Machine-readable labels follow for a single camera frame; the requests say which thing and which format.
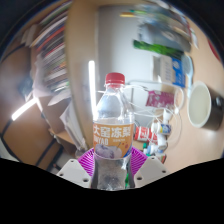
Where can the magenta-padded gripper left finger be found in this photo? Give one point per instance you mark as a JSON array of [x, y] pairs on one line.
[[85, 163]]

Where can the white desk lamp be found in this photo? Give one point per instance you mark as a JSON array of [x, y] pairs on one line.
[[91, 85]]

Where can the magenta pouch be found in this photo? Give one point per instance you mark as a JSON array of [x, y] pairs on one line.
[[160, 99]]

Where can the light blue hairbrush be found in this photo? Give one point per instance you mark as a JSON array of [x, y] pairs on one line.
[[187, 66]]

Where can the black mug white inside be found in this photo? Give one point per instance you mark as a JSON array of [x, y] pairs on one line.
[[205, 105]]

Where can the white ceiling tube light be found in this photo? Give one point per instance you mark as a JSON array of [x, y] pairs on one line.
[[24, 109]]

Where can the red and white tub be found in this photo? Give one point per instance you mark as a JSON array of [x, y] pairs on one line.
[[144, 134]]

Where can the small white blue bottle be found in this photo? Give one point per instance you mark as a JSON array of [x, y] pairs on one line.
[[161, 128]]

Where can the grey blue water bottle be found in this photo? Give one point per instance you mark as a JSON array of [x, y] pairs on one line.
[[163, 35]]

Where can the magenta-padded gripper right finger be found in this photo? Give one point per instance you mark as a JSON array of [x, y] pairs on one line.
[[141, 166]]

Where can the clear drink bottle red cap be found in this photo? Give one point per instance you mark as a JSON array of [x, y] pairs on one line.
[[114, 133]]

